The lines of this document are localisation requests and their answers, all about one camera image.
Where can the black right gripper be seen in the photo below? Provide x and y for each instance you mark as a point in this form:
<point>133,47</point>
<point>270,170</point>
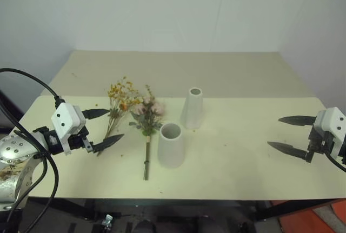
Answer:
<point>320,142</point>

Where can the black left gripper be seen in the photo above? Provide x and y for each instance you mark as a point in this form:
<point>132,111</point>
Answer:
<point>78,141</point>

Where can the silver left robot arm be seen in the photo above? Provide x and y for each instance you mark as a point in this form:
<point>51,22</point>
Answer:
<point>13,149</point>

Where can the wide-mouthed white vase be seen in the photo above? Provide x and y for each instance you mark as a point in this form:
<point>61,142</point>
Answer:
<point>170,150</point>

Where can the narrow-necked white vase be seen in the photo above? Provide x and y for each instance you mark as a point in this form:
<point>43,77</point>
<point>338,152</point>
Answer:
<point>192,111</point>

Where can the yellow dried flower bunch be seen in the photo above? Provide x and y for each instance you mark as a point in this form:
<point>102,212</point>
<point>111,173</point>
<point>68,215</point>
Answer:
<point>120,100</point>

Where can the pink flower bouquet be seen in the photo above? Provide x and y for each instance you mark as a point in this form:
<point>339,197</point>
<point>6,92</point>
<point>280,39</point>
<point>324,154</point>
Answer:
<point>147,119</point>

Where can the orange red panel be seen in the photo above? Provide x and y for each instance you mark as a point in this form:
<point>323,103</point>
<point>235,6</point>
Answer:
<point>302,222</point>

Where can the small silver metal fitting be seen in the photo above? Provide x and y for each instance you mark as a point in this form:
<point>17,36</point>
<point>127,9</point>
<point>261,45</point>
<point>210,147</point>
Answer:
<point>108,220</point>

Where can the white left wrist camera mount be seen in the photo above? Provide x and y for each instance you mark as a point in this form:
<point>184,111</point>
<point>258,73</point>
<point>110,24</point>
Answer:
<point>64,115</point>

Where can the black metal table frame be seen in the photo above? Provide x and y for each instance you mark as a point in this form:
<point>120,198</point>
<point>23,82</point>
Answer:
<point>67,208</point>

